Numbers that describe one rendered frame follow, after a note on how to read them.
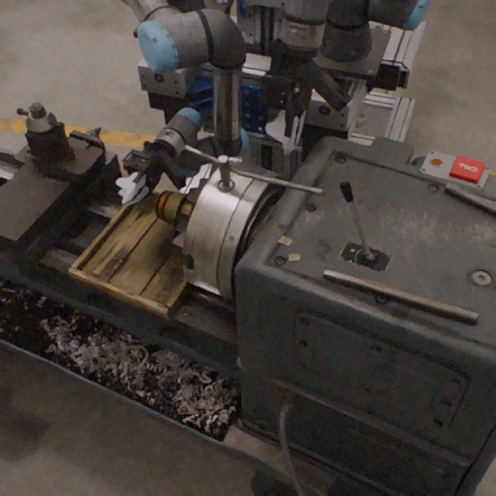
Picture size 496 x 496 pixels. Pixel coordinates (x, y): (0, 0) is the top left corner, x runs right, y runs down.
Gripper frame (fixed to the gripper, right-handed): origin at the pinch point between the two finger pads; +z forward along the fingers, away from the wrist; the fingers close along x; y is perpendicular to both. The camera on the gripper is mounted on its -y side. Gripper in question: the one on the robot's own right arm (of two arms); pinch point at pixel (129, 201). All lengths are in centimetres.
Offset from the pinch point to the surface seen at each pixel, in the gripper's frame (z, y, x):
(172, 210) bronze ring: 0.0, -13.0, 2.4
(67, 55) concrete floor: -164, 170, -104
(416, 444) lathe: 18, -82, -23
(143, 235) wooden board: -5.7, 2.9, -19.9
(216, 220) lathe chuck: 6.2, -28.9, 12.2
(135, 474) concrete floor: 27, 1, -108
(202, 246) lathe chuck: 10.4, -27.5, 7.4
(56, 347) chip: 20, 23, -54
